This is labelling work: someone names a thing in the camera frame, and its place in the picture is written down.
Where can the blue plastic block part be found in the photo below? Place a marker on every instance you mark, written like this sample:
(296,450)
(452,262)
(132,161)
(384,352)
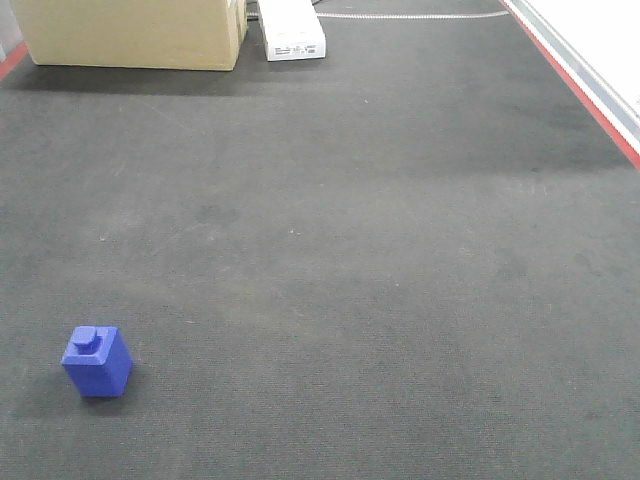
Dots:
(98,361)

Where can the white flat carton box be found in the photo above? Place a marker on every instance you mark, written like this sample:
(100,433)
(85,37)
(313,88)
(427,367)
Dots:
(291,30)

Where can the large cardboard box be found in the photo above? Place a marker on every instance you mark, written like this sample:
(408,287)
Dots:
(199,35)

